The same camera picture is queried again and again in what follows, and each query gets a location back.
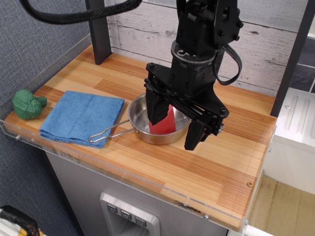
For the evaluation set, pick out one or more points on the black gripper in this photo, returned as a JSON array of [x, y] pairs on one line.
[[188, 85]]

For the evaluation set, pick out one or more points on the blue cloth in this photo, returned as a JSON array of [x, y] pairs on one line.
[[77, 116]]

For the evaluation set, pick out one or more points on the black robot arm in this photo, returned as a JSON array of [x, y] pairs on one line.
[[205, 30]]

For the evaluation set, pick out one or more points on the red plastic cup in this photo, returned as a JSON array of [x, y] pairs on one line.
[[166, 126]]

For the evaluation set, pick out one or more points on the small steel pan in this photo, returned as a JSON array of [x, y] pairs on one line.
[[138, 118]]

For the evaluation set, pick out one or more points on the silver dispenser panel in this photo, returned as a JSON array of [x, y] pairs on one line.
[[128, 216]]

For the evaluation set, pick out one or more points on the grey toy fridge cabinet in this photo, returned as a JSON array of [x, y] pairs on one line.
[[83, 188]]

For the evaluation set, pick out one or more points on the white toy sink counter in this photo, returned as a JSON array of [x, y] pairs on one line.
[[291, 155]]

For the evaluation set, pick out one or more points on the clear acrylic table guard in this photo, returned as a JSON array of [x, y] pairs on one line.
[[217, 178]]

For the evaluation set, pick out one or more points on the green toy broccoli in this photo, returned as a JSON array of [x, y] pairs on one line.
[[26, 105]]

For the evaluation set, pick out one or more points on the yellow black object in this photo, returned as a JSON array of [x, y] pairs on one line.
[[18, 222]]

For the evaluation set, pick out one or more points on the dark right frame post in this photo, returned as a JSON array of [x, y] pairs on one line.
[[294, 57]]

